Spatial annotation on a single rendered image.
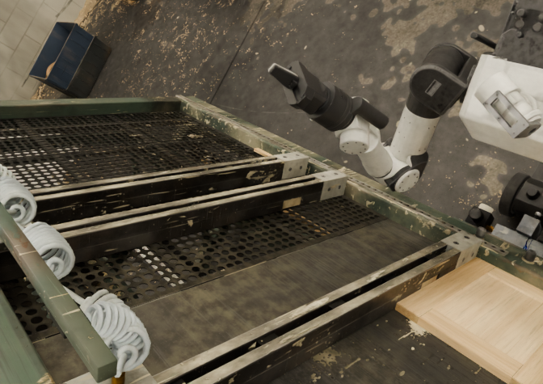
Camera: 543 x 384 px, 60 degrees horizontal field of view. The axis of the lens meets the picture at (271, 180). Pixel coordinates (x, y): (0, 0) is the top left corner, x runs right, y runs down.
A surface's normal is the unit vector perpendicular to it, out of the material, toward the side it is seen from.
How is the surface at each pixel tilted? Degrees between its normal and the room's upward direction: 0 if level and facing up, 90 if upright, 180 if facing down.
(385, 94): 0
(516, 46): 23
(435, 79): 54
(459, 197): 0
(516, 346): 59
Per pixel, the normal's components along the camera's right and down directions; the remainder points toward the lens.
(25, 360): 0.17, -0.92
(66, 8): 0.71, 0.30
